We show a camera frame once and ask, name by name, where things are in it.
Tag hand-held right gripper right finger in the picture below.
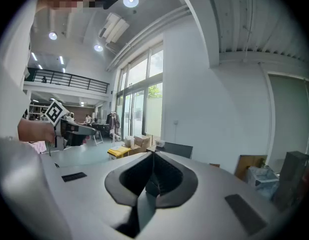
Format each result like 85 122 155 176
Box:
153 151 199 209

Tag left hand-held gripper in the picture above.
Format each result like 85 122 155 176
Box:
43 100 97 151

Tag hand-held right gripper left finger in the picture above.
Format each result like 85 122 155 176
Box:
104 151 154 208

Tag person's left forearm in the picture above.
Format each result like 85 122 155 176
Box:
17 117 57 144

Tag black folding table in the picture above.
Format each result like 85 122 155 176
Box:
90 122 112 145

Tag clothes rack with dark garments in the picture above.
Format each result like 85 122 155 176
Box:
105 110 121 135

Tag white plastic canister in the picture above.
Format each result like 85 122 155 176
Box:
124 135 135 149

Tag pink checkered table cloth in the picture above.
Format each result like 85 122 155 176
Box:
26 140 47 155

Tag brown cardboard box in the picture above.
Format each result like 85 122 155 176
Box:
129 134 153 157

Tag black balcony railing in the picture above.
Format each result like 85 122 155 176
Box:
26 67 111 94

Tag flat brown cardboard sheet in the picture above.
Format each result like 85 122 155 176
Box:
234 154 268 181

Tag tall glass window front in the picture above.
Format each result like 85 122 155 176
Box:
115 41 164 140

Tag person's white shirt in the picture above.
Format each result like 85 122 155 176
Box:
0 0 43 146

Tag clear crumpled plastic bag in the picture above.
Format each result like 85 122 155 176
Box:
246 165 280 201

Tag white ceiling air conditioner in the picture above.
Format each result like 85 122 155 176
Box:
97 11 131 44

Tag tall dark grey box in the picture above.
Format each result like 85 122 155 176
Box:
271 150 309 212

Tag white ceiling pipes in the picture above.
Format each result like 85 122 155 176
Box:
105 4 193 73

